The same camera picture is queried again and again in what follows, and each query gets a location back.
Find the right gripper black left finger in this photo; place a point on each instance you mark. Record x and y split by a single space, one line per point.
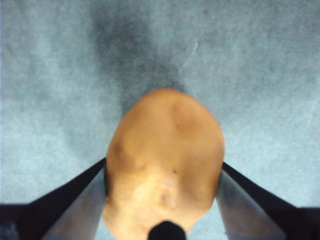
55 207

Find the brown potato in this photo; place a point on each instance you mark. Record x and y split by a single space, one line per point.
165 155

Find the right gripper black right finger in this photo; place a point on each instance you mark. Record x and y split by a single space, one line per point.
257 207

